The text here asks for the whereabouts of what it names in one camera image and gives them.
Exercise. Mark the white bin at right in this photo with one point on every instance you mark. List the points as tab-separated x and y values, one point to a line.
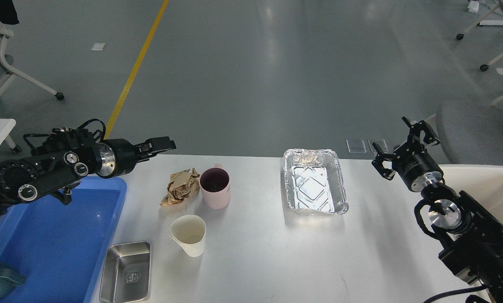
483	182

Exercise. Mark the small stainless steel tray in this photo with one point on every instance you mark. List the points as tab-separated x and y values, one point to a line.
126	273

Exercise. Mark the blue plastic tray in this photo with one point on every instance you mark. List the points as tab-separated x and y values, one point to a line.
60	249

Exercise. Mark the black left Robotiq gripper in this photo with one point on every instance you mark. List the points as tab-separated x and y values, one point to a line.
119	157

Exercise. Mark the crumpled brown paper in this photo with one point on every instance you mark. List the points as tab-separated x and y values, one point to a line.
182	186

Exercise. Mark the grey office chair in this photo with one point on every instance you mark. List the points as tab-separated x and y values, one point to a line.
469	134

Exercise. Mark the white paper cup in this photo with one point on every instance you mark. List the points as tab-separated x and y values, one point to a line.
189	232

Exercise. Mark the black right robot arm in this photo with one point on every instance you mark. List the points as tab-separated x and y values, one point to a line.
471	237

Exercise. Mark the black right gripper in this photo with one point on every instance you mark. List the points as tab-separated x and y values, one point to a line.
415	167

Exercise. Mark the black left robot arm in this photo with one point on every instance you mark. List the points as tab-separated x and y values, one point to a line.
60	159

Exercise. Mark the aluminium foil tray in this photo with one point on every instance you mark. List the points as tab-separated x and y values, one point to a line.
314	182

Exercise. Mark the pink HOME mug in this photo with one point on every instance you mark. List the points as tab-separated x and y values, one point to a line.
215	187

